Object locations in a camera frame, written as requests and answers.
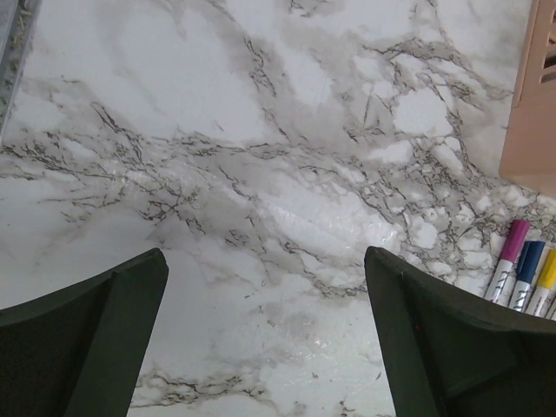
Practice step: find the aluminium frame rail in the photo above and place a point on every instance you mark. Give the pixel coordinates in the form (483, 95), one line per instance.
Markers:
(18, 19)

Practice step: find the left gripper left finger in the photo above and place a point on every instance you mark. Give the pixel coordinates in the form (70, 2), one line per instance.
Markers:
(78, 351)

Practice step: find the orange plastic file organizer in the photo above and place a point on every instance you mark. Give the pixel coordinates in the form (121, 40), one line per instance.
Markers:
(528, 156)

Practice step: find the purple white pen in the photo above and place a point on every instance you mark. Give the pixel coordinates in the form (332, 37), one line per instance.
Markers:
(512, 247)

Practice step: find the yellow white pen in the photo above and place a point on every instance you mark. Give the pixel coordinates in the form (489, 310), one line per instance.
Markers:
(544, 286)

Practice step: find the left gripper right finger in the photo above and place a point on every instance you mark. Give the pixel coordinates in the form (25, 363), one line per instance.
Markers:
(450, 353)

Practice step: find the blue white pen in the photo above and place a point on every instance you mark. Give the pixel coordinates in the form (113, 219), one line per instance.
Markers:
(525, 272)

